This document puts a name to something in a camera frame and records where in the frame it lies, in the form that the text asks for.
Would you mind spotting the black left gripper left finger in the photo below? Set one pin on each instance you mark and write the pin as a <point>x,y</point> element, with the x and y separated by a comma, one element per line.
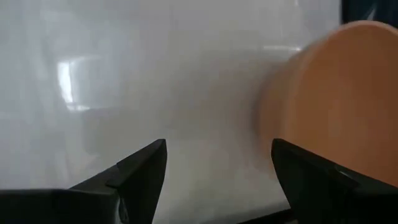
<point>140,180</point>

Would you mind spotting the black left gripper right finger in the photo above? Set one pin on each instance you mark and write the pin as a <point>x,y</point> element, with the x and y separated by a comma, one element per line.
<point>314,189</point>

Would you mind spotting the peach orange bowl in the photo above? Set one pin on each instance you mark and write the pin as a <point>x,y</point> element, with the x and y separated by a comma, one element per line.
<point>342,93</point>

